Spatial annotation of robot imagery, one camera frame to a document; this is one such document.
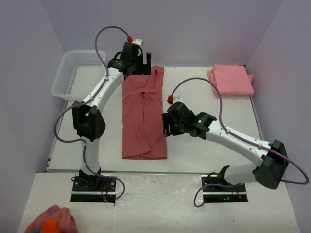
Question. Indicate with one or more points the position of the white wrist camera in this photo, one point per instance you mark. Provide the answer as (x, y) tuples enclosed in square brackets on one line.
[(135, 41), (171, 99)]

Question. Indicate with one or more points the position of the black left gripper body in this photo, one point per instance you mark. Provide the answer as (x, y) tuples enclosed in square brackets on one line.
[(145, 68)]

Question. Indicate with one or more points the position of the red polo t shirt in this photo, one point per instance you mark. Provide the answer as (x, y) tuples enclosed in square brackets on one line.
[(142, 108)]

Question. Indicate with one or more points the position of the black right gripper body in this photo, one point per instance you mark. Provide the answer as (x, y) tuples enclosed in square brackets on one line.
[(167, 124)]

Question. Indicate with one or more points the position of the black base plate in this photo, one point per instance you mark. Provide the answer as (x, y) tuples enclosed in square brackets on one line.
[(99, 190), (215, 194)]

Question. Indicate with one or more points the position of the folded pink t shirt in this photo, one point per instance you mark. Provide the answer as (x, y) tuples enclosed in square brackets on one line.
[(233, 78)]

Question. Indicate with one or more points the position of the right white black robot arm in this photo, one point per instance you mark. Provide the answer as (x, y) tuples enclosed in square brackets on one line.
[(267, 160)]

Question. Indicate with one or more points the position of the crumpled red cloth pile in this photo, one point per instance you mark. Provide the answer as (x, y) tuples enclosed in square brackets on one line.
[(66, 222)]

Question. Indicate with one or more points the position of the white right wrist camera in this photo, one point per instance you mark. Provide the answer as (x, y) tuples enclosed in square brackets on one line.
[(171, 99)]

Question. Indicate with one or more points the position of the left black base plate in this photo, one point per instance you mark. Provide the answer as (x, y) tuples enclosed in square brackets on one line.
[(99, 190)]

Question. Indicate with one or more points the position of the white plastic basket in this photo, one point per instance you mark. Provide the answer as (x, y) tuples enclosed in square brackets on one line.
[(78, 74)]

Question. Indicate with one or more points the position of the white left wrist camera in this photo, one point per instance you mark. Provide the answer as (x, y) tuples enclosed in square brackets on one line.
[(135, 41)]

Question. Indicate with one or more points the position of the folded peach t shirt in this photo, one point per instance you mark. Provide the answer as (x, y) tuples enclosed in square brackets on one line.
[(212, 82)]

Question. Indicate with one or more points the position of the orange blue toy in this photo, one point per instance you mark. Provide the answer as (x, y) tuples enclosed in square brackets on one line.
[(50, 226)]

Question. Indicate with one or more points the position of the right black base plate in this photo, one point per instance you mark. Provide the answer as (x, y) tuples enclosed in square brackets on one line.
[(215, 194)]

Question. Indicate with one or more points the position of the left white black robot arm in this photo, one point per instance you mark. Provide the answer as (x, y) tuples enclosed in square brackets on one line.
[(87, 114)]

